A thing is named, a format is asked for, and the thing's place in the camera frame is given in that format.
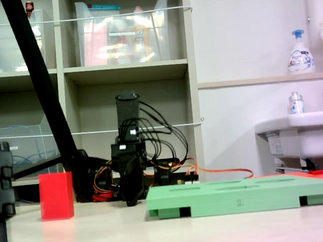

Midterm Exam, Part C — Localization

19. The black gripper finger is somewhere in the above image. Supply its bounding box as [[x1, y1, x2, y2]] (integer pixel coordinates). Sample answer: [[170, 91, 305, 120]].
[[116, 156, 147, 208]]

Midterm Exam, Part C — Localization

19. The red square block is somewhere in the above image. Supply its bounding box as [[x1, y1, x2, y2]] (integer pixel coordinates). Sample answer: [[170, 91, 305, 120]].
[[37, 171, 76, 222]]

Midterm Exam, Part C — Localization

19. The beige shelf unit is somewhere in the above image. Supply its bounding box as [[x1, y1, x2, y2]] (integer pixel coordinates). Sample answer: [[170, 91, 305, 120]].
[[0, 0, 208, 209]]

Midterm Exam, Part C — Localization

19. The thin black tripod brace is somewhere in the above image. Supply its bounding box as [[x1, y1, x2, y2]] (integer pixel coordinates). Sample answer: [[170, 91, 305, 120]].
[[10, 153, 65, 181]]

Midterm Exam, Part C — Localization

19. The clear file box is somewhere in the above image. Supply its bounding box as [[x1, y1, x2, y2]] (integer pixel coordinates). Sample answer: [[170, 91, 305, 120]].
[[0, 113, 64, 183]]

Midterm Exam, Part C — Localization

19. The green shape sorting board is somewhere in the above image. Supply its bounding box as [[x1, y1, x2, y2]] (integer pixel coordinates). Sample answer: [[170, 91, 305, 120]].
[[145, 171, 323, 222]]

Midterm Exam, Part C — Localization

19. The black tripod leg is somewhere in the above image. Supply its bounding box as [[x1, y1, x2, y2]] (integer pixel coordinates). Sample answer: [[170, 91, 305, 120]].
[[0, 0, 97, 209]]

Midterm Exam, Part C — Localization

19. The large clear plastic bin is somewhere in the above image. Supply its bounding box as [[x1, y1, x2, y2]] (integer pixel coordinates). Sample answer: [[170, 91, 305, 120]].
[[74, 0, 174, 69]]

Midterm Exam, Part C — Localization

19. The clear plastic box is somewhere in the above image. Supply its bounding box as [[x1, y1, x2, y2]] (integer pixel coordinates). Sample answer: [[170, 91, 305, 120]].
[[0, 8, 51, 74]]

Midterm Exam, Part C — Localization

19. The red capped bottle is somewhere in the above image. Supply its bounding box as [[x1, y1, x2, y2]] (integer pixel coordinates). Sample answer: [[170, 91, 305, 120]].
[[24, 0, 35, 17]]

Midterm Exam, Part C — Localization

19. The small clear sanitizer bottle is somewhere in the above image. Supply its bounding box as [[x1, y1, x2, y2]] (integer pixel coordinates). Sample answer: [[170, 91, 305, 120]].
[[287, 91, 305, 116]]

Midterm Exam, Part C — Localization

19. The white sink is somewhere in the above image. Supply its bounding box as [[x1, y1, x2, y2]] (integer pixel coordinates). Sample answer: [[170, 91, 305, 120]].
[[253, 111, 323, 175]]

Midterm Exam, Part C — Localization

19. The white blue soap pump bottle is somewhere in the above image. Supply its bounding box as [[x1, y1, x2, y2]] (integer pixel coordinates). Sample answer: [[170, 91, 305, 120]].
[[284, 28, 316, 76]]

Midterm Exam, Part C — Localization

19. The red cable bundle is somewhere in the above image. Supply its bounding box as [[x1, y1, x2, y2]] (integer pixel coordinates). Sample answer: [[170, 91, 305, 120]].
[[90, 164, 121, 203]]

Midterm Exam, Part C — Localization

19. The black cable bundle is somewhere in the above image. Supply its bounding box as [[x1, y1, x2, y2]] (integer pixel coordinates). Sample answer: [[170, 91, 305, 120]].
[[117, 96, 191, 175]]

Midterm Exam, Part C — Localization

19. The circuit board with wires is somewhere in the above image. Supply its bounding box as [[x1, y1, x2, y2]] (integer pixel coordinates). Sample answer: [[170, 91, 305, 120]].
[[175, 176, 200, 187]]

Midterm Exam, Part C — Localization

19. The orange cable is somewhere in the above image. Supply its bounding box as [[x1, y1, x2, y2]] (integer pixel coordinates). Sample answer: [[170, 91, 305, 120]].
[[142, 152, 255, 189]]

